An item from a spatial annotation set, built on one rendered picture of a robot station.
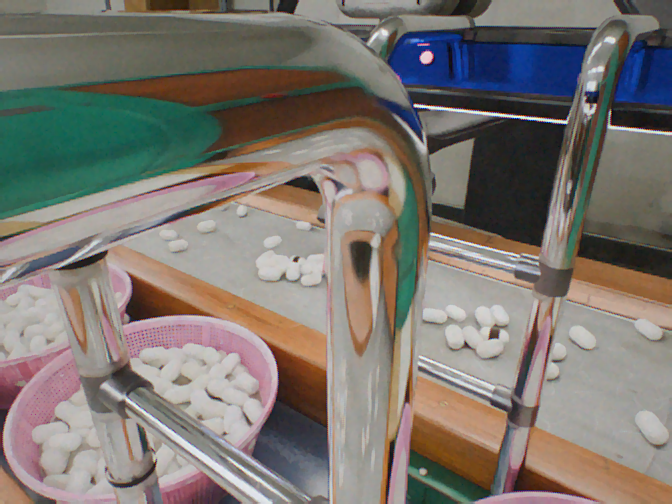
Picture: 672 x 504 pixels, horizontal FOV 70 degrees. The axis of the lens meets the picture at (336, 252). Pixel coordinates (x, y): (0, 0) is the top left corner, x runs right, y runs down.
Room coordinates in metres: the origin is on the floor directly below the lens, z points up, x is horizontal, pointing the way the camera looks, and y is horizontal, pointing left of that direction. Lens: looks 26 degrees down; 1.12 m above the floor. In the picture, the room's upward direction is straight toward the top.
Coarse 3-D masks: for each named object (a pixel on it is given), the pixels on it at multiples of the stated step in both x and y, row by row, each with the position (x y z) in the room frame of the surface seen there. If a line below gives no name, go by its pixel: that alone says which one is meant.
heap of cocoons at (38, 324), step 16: (32, 288) 0.64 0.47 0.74; (0, 304) 0.61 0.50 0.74; (16, 304) 0.61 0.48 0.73; (32, 304) 0.61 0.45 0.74; (48, 304) 0.60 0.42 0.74; (0, 320) 0.56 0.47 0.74; (16, 320) 0.55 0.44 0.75; (32, 320) 0.57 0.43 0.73; (48, 320) 0.55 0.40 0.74; (128, 320) 0.59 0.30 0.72; (0, 336) 0.52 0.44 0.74; (16, 336) 0.52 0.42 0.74; (32, 336) 0.53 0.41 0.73; (48, 336) 0.53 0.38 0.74; (64, 336) 0.52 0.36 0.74; (0, 352) 0.48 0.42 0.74; (16, 352) 0.48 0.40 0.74; (16, 384) 0.45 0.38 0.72
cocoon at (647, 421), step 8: (640, 416) 0.36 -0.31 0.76; (648, 416) 0.36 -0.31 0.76; (656, 416) 0.36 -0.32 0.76; (640, 424) 0.36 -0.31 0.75; (648, 424) 0.35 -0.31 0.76; (656, 424) 0.35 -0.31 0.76; (648, 432) 0.35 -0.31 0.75; (656, 432) 0.34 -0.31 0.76; (664, 432) 0.34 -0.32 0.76; (648, 440) 0.34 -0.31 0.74; (656, 440) 0.34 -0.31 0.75; (664, 440) 0.34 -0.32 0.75
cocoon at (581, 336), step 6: (570, 330) 0.52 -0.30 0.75; (576, 330) 0.51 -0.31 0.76; (582, 330) 0.51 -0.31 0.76; (570, 336) 0.51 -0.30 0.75; (576, 336) 0.50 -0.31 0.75; (582, 336) 0.50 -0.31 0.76; (588, 336) 0.49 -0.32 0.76; (576, 342) 0.50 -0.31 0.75; (582, 342) 0.49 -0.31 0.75; (588, 342) 0.49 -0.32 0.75; (594, 342) 0.49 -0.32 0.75; (588, 348) 0.49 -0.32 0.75
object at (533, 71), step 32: (352, 32) 0.57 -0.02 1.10; (480, 32) 0.49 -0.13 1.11; (512, 32) 0.47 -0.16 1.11; (544, 32) 0.46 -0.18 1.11; (576, 32) 0.44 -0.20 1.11; (416, 64) 0.51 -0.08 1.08; (448, 64) 0.49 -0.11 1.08; (480, 64) 0.47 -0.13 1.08; (512, 64) 0.46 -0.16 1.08; (544, 64) 0.44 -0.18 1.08; (576, 64) 0.43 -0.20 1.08; (640, 64) 0.40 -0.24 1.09; (416, 96) 0.49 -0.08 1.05; (448, 96) 0.47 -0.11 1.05; (480, 96) 0.45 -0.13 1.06; (512, 96) 0.44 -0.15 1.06; (544, 96) 0.42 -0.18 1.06; (640, 96) 0.39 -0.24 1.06; (640, 128) 0.38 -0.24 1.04
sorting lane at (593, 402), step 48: (144, 240) 0.82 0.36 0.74; (192, 240) 0.82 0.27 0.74; (240, 240) 0.82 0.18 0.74; (288, 240) 0.82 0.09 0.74; (240, 288) 0.65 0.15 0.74; (288, 288) 0.65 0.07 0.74; (432, 288) 0.65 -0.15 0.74; (480, 288) 0.65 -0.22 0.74; (432, 336) 0.52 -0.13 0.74; (624, 336) 0.52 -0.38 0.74; (576, 384) 0.43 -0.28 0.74; (624, 384) 0.43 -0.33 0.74; (576, 432) 0.36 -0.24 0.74; (624, 432) 0.36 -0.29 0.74
